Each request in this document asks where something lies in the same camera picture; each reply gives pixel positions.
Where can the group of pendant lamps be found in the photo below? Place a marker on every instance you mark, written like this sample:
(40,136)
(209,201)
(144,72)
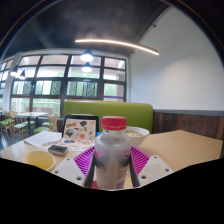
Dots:
(86,56)

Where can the wooden dining table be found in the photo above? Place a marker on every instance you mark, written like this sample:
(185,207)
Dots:
(30,114)

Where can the white paper sheets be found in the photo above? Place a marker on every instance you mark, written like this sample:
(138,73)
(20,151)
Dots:
(41,138)

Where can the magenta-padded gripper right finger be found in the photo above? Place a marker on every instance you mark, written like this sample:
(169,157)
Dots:
(155,168)

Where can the clear red-capped drink bottle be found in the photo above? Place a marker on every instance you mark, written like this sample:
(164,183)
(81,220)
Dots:
(111,153)

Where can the long linear ceiling light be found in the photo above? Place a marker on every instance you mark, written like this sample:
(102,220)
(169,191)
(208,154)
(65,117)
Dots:
(116,43)

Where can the green upholstered bench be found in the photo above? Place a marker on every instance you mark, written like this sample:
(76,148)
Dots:
(110,111)

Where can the group of green-seated wooden chairs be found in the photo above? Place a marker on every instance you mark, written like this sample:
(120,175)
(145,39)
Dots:
(18,126)

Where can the small blue bottle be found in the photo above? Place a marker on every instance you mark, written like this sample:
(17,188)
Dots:
(98,134)

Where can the black-framed sticker-covered tablet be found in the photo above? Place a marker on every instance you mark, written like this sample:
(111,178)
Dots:
(80,128)

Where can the printed sticker sheet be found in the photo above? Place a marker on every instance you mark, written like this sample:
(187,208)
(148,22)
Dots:
(76,144)

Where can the white bowl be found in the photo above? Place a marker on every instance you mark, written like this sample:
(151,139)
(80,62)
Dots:
(140,135)

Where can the pale yellow mug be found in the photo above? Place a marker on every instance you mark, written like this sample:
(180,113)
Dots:
(38,160)

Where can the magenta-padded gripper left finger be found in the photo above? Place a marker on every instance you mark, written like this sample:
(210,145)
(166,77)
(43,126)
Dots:
(68,170)

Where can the flat round red coaster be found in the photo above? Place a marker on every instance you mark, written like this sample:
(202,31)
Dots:
(94,185)

